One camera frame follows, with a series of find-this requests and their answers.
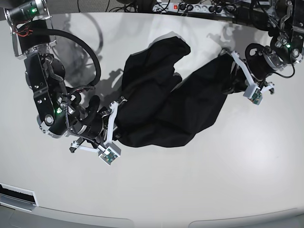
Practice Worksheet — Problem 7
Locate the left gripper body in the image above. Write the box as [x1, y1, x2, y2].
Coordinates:
[245, 43, 275, 81]

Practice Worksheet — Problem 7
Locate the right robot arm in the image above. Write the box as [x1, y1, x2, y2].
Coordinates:
[0, 0, 118, 144]

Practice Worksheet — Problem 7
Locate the white table slot bracket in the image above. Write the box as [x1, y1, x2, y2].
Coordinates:
[0, 183, 39, 212]

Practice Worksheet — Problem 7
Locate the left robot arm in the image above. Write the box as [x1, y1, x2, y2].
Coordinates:
[245, 0, 304, 82]

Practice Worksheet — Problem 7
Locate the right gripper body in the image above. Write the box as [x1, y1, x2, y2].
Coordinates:
[71, 95, 109, 138]

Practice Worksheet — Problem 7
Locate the black t-shirt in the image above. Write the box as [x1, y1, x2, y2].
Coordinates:
[115, 36, 234, 148]

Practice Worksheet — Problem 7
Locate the white power strip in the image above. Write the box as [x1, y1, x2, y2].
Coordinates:
[152, 1, 233, 16]

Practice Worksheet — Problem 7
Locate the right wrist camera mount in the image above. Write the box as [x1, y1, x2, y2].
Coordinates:
[69, 101, 121, 166]

